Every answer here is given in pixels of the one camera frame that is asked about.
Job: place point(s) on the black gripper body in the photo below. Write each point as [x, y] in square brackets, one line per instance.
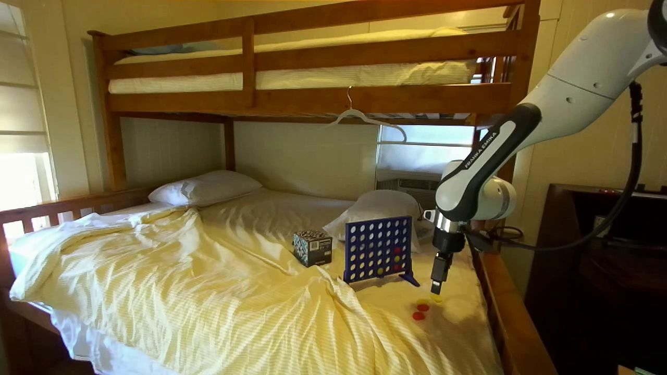
[449, 244]

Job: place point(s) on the orange game disc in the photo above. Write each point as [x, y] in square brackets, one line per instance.
[418, 314]

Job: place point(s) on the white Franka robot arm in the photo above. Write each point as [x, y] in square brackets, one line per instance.
[584, 75]

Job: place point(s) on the red game disc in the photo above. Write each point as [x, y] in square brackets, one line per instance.
[424, 307]

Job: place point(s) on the window air conditioner unit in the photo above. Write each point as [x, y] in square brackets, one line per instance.
[412, 189]

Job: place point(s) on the blue connect four grid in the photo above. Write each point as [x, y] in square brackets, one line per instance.
[377, 251]

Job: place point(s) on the white pillow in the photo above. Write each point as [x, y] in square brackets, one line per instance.
[375, 205]
[204, 187]

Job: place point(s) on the window behind bed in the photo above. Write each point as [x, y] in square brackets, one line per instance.
[424, 156]

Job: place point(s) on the dark puzzle cube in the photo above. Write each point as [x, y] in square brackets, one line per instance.
[311, 248]

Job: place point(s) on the dark wooden dresser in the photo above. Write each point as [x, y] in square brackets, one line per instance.
[597, 292]

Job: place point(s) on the white plastic clothes hanger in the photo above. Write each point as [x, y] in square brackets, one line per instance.
[360, 117]

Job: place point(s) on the upper bunk mattress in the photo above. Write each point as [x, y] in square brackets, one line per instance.
[360, 75]

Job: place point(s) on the yellow bed cover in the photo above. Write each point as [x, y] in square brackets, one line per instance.
[209, 292]

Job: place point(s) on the white bed sheet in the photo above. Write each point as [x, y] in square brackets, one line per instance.
[89, 345]

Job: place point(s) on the window with white blind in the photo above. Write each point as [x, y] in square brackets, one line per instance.
[23, 105]

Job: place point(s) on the wooden bunk bed frame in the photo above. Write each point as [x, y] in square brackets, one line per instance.
[312, 100]

